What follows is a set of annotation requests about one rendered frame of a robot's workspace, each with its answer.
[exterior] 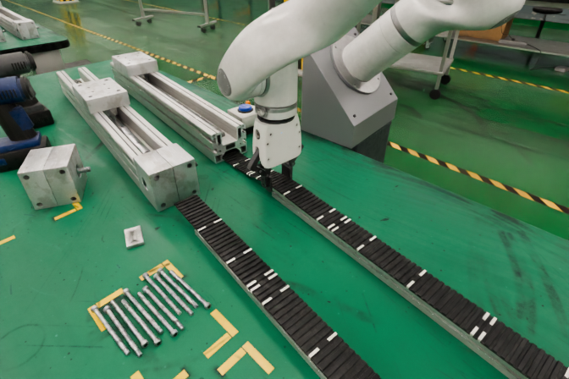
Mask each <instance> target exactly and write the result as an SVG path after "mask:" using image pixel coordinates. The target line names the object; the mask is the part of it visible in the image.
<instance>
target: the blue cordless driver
mask: <svg viewBox="0 0 569 379"><path fill-rule="evenodd" d="M33 97H34V91H33V89H32V86H31V84H30V81H29V80H28V78H26V77H24V76H20V78H18V77H17V76H12V77H5V78H0V126H1V127H2V129H3V131H4V132H5V134H6V135H7V136H8V137H3V138H0V173H4V172H7V171H12V170H15V169H20V167H21V165H22V164H23V162H24V160H25V159H26V157H27V155H28V153H29V152H30V150H34V149H41V148H47V147H52V145H51V143H50V140H49V139H48V137H47V136H46V135H43V136H41V133H40V132H39V131H35V130H34V129H33V126H34V124H33V123H32V121H31V120H30V118H29V116H28V115H27V113H26V112H25V110H24V108H23V107H22V106H21V105H16V103H17V102H26V99H28V100H32V99H33Z"/></svg>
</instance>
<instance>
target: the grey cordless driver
mask: <svg viewBox="0 0 569 379"><path fill-rule="evenodd" d="M31 70H32V71H36V63H35V60H34V58H33V57H32V55H31V54H30V53H29V52H27V51H26V52H24V53H22V52H12V53H7V54H2V55H0V78H5V77H12V76H17V77H18V78H20V76H22V74H26V73H30V71H31ZM32 89H33V87H32ZM33 91H34V89H33ZM16 105H21V106H22V107H23V108H24V110H25V112H26V113H27V115H28V116H29V118H30V120H31V121H32V123H33V124H34V126H33V129H37V128H40V127H43V126H47V125H49V124H54V120H53V117H52V114H51V112H50V110H49V109H48V108H47V107H46V106H44V105H43V104H41V103H40V102H39V101H38V100H37V98H36V92H35V91H34V97H33V99H32V100H28V99H26V102H17V103H16Z"/></svg>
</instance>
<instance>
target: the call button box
mask: <svg viewBox="0 0 569 379"><path fill-rule="evenodd" d="M251 106H252V105H251ZM228 115H230V116H232V117H233V118H236V119H237V120H239V121H241V122H242V123H243V124H245V125H246V128H245V129H243V130H245V132H246V135H248V134H251V133H253V129H254V123H255V118H257V113H255V106H252V110H251V111H247V112H242V111H240V110H239V107H234V108H231V109H229V110H228Z"/></svg>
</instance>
